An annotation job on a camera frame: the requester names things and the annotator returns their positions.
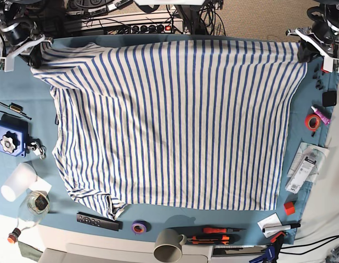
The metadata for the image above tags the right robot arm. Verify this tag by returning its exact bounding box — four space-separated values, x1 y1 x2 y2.
0 1 53 72

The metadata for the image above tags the clear glass bottle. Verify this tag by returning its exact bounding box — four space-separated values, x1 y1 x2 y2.
7 191 50 244

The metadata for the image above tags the small black square box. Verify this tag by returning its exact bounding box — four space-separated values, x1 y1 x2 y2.
322 90 337 107

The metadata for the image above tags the blue white striped T-shirt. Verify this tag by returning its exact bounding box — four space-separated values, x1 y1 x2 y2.
32 40 307 220

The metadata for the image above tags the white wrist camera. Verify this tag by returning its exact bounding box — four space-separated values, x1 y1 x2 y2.
0 56 14 72
322 56 339 73

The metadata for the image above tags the blue black bar clamp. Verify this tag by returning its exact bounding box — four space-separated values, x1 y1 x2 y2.
249 231 286 263

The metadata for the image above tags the orange black screwdriver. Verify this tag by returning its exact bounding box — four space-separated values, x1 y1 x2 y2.
202 227 244 234

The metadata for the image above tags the silver padlock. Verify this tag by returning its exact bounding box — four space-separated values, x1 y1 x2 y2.
27 141 46 159

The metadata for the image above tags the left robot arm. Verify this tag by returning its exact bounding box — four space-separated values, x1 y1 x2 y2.
286 1 339 62

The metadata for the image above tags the black remote control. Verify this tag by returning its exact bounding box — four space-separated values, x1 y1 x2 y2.
76 212 122 231

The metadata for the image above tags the red cube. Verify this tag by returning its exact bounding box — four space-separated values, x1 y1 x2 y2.
284 201 296 216

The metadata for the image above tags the purple tape roll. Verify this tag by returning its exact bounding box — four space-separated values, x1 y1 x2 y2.
132 220 148 235

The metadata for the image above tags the white paper card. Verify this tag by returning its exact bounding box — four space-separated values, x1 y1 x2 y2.
257 213 282 231

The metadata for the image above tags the blue box with black knob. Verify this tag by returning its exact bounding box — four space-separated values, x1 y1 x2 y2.
0 120 28 157

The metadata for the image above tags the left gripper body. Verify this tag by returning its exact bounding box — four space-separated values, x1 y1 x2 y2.
286 21 339 59

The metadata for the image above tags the purple white glue tube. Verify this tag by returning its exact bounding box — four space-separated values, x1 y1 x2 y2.
311 106 331 125

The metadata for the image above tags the teal table cloth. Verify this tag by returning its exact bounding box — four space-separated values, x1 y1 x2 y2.
0 34 339 244

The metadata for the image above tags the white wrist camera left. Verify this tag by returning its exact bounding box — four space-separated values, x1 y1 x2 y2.
322 56 339 73

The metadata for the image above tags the black power strip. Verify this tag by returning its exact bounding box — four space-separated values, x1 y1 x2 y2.
130 23 183 34

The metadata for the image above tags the white paper note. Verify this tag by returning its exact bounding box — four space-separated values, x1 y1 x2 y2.
29 176 52 196

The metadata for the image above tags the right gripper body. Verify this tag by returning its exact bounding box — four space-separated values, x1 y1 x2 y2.
0 23 53 59

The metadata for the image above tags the thin metal tool with brass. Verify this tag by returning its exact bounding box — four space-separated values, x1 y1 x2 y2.
0 102 32 120

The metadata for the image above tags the grey ceramic mug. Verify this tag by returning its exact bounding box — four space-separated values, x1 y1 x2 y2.
153 228 187 262

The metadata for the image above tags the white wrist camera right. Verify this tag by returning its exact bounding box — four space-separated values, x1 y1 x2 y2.
0 56 14 72

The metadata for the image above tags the white plastic cup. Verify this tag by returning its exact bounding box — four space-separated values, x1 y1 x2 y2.
1 163 37 202

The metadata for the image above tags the black white product package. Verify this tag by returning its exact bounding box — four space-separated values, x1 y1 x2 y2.
285 149 319 194

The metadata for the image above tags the orange black utility knife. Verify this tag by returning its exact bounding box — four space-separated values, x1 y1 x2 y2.
187 235 240 245

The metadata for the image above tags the orange tape roll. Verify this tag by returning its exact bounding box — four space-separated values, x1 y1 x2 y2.
304 114 321 132

